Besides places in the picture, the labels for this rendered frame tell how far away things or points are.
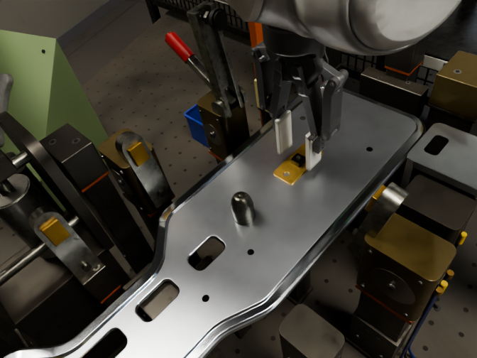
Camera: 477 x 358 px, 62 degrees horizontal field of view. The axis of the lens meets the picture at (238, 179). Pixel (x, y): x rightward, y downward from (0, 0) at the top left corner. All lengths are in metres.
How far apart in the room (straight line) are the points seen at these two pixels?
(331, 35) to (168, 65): 1.28
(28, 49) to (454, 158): 0.91
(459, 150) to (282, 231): 0.30
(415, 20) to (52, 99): 0.88
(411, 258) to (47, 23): 3.23
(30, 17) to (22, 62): 2.30
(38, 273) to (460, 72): 0.72
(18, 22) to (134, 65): 1.87
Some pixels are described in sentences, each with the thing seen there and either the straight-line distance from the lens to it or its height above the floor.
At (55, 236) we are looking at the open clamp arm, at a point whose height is 1.08.
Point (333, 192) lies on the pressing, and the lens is 0.59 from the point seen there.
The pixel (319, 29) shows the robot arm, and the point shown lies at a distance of 0.23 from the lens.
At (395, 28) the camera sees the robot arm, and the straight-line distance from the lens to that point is 0.23.
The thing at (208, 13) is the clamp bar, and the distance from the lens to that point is 0.58.
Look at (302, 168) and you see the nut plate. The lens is 0.62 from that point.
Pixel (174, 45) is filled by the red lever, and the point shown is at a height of 1.14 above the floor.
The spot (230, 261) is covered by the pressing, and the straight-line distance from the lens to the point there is 0.54.
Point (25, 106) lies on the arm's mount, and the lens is 1.08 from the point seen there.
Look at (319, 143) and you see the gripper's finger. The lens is 0.56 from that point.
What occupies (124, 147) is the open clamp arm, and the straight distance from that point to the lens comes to 0.57.
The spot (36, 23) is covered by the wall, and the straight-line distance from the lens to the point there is 3.42.
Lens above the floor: 1.46
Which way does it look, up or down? 49 degrees down
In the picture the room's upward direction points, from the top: 12 degrees counter-clockwise
